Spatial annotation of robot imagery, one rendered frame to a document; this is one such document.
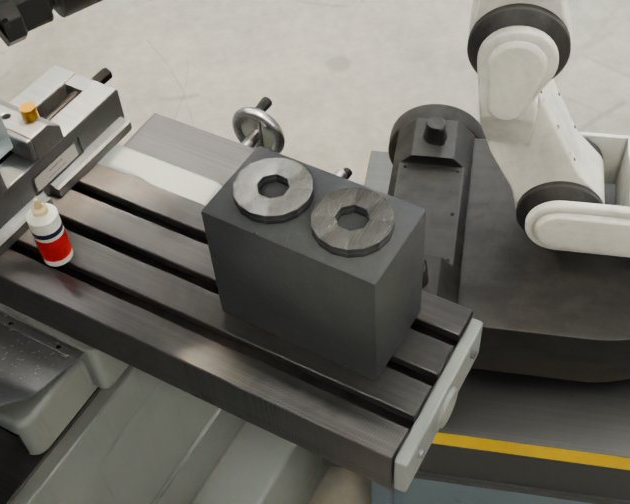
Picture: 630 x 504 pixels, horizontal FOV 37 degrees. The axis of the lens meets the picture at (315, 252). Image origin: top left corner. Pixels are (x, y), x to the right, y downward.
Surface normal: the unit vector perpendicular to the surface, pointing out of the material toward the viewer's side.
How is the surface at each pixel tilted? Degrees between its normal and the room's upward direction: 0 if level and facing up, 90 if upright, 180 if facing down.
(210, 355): 0
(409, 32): 0
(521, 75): 90
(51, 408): 90
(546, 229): 90
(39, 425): 90
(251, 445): 0
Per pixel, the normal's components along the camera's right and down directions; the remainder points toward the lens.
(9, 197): 0.85, 0.37
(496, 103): -0.18, 0.76
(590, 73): -0.05, -0.64
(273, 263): -0.51, 0.68
